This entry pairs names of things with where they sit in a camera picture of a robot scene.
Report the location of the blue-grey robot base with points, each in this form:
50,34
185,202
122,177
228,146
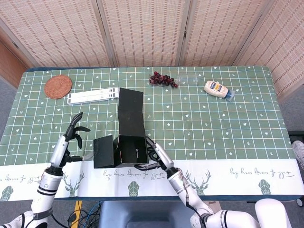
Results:
147,213

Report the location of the black cardboard box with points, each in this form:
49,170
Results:
130,114

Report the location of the black furniture piece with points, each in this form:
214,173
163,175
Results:
297,134

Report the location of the grey sneaker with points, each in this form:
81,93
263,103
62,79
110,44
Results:
299,152

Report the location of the white folding laptop stand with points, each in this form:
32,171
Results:
92,96

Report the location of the round woven rattan coaster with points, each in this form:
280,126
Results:
58,86

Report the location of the black caster wheel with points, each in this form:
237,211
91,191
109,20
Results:
300,202

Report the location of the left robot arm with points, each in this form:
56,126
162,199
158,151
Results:
47,185

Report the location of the bunch of red grapes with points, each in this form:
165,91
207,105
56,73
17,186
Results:
161,79

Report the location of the mayonnaise squeeze bottle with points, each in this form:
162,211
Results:
215,89

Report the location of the brown wooden door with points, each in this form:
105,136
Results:
9,66

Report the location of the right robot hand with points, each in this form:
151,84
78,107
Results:
162,156

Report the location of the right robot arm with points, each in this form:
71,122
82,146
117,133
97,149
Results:
180,187

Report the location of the woven bamboo screen panel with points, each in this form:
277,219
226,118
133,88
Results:
59,31
285,47
218,31
145,31

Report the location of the green checked deer tablecloth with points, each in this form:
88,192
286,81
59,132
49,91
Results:
213,118

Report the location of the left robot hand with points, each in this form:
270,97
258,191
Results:
59,152

